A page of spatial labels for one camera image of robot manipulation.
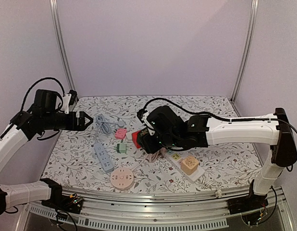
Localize floral patterned table mat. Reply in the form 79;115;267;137
42;96;261;194

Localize right aluminium frame post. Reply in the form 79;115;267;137
230;0;259;104

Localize left aluminium frame post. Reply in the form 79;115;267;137
49;0;76;91

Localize pink coiled cable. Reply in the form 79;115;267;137
145;149;167;162

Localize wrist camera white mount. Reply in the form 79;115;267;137
137;109;155;136
61;90;77;114

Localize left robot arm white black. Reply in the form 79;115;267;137
0;89;93;215

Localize red cube adapter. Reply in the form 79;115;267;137
132;130;141;149

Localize light green plug adapter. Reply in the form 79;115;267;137
116;143;128;154

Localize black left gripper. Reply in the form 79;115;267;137
42;110;93;130

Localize grey coiled power cable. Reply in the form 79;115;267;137
94;114;125;137

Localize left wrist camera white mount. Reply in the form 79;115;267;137
61;90;77;114

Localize aluminium front rail base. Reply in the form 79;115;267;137
18;186;293;229

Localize beige cube adapter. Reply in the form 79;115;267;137
181;155;199;175

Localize white power cable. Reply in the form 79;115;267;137
198;177;223;198

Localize aluminium frame post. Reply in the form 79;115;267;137
49;0;76;91
230;0;259;104

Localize round pink socket base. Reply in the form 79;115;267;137
110;167;134;191

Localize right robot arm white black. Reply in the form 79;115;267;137
136;98;297;210

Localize dark green cube adapter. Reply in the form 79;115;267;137
138;128;150;136

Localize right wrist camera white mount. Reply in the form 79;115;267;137
137;109;155;136

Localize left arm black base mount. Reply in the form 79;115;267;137
41;193;84;214

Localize grey blue power strip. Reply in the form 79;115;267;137
94;143;114;174

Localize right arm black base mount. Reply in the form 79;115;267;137
226;194;268;215

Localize pink plug adapter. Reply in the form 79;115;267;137
115;128;127;140

